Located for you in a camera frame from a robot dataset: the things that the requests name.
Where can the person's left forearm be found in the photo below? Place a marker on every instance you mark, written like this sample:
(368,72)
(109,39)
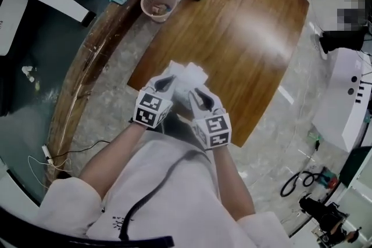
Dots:
(116,154)

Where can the white cabinet with black holes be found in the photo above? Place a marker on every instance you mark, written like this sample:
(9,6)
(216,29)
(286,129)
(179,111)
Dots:
(340,113)

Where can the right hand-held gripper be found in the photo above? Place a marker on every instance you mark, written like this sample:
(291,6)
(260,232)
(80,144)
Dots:
(215,127)

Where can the person's right forearm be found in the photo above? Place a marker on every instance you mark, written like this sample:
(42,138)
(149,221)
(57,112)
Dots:
(229,183)

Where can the green and red vacuum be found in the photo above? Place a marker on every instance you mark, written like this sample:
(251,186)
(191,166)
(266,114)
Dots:
(328,178)

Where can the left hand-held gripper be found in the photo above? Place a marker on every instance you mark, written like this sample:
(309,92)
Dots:
(148,107)

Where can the person's white shirt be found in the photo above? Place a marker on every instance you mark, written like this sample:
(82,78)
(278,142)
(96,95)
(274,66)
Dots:
(174,183)

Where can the green plastic floor tool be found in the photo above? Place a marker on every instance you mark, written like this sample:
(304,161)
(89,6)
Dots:
(315,140)

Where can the brown wooden curved ledge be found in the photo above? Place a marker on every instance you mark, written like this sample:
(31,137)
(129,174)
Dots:
(75,81)

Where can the white plastic bag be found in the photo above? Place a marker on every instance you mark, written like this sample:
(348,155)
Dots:
(181,101)

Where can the white air purifier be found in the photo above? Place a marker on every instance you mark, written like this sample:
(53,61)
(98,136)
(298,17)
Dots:
(11,23)

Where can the white power adapter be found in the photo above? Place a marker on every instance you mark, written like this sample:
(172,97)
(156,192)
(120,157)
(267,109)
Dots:
(46,152)

